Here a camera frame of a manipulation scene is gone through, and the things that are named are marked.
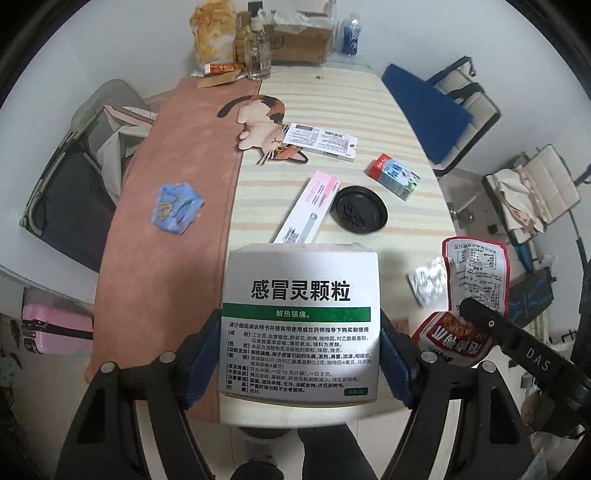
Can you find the black round lid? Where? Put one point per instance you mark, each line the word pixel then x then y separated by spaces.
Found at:
pixel 359 208

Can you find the orange small packet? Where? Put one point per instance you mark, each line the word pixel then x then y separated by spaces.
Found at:
pixel 219 69

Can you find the small blue red milk carton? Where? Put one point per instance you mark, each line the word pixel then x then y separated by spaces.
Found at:
pixel 392 175

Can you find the blue seat cushion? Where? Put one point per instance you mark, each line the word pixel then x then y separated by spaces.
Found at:
pixel 425 110

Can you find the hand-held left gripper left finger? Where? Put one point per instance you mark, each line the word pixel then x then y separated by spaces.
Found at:
pixel 203 364

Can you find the silver blister pack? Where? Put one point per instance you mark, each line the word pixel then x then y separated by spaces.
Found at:
pixel 429 279

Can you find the striped tablecloth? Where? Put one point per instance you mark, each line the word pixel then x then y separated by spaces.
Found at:
pixel 351 101

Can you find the white flat barcode box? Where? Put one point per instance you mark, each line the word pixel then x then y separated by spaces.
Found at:
pixel 321 141

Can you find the cat-shaped mat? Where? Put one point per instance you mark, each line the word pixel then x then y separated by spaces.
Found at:
pixel 261 120

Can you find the folding chair with beige cloth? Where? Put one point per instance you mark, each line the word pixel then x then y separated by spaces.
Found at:
pixel 540 189

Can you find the light grey garment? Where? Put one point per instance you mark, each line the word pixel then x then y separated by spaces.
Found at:
pixel 117 152

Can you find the grey folding chair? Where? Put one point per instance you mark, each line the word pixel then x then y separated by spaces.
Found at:
pixel 64 203

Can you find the pink white long box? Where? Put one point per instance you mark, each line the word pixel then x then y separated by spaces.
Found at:
pixel 309 205

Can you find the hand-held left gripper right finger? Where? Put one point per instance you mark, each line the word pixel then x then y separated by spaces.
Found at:
pixel 398 369

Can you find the white green-striped medicine box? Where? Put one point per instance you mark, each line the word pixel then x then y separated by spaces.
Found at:
pixel 300 286

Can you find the blue plastic bottle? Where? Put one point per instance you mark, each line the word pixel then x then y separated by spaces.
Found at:
pixel 352 34

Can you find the yellow snack bag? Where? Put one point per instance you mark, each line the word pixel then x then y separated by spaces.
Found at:
pixel 213 32

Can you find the brown table runner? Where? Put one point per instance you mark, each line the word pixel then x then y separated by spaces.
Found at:
pixel 184 157

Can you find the pink suitcase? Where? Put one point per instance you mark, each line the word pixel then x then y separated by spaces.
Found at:
pixel 55 325

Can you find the red snack packet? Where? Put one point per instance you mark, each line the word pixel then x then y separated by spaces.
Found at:
pixel 478 272

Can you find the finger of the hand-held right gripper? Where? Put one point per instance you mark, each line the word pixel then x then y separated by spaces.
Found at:
pixel 482 318

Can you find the black beige folding chair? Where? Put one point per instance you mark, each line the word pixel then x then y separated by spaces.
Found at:
pixel 475 106

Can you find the clear glass bottle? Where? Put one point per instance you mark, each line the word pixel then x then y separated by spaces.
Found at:
pixel 258 55

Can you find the black blue bag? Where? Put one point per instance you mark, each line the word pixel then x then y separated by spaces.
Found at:
pixel 531 300

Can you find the amber bottle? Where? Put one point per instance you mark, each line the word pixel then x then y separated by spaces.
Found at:
pixel 243 37

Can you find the cardboard box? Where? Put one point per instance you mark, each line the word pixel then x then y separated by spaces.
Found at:
pixel 300 44

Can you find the crumpled blue wrapper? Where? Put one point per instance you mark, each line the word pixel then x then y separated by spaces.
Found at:
pixel 178 210

